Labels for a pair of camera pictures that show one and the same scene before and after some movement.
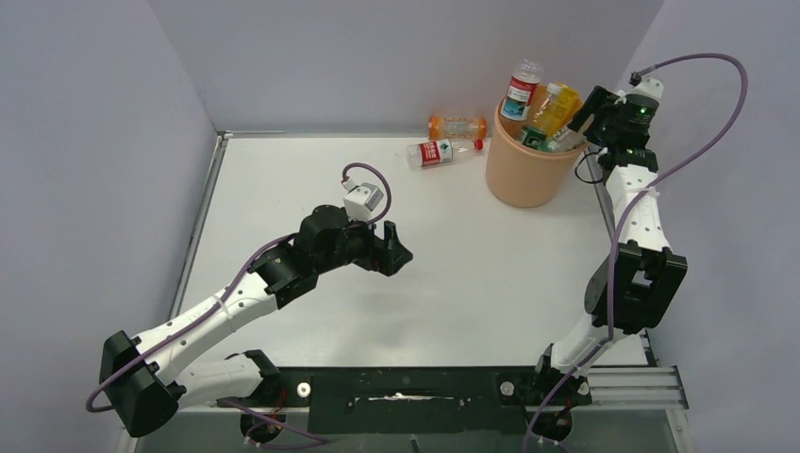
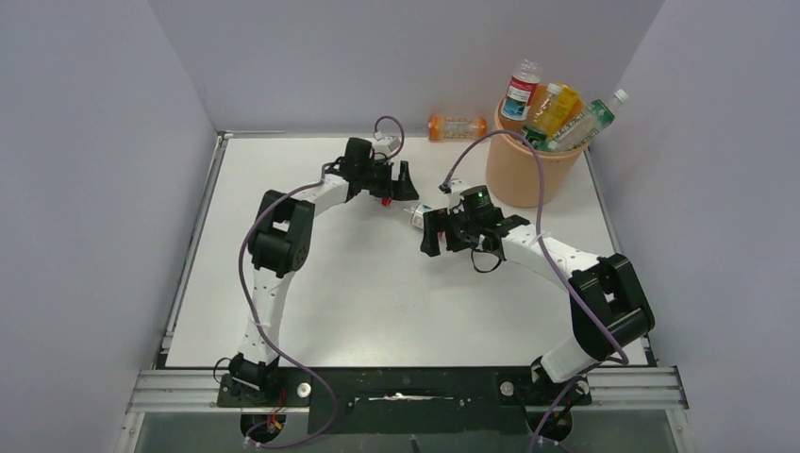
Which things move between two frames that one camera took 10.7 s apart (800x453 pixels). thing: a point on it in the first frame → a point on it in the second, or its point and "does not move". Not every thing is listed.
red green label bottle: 439,152 → 418,210
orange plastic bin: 521,176 does not move
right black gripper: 595,100 → 441,220
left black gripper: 376,256 → 400,190
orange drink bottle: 457,127 does not move
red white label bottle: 518,99 does not move
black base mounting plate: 413,399 does not move
